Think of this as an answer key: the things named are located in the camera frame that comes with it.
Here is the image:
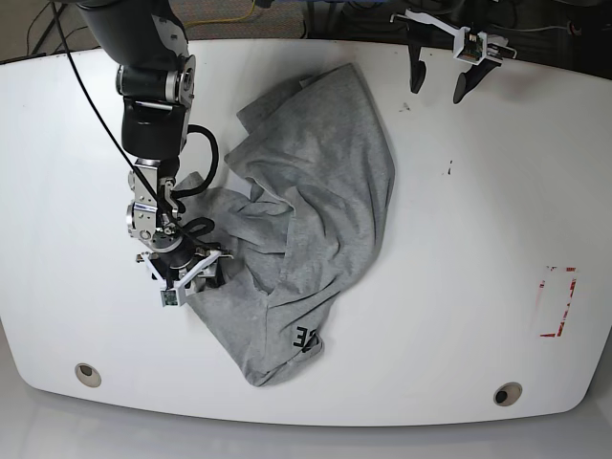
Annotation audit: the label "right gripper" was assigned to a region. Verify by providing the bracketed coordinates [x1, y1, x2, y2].
[147, 238, 225, 293]

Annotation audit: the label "grey t-shirt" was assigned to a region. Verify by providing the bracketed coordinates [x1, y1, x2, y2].
[186, 64, 395, 386]

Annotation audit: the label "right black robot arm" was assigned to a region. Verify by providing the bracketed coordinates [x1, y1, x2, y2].
[76, 1, 224, 304]

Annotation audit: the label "left table grommet hole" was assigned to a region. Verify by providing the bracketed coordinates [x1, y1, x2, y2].
[75, 363, 101, 388]

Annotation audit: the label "table grommet hole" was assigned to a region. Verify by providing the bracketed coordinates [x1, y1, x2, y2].
[493, 382, 522, 407]
[75, 363, 101, 388]

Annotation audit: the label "red tape marking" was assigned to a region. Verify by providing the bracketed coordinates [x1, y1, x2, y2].
[534, 266, 578, 339]

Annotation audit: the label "right table grommet hole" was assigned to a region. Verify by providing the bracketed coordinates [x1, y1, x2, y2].
[493, 382, 522, 407]

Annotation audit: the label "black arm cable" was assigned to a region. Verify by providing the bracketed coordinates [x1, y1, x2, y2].
[169, 123, 222, 240]

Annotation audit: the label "yellow cable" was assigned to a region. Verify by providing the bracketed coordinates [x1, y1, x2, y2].
[184, 0, 257, 29]

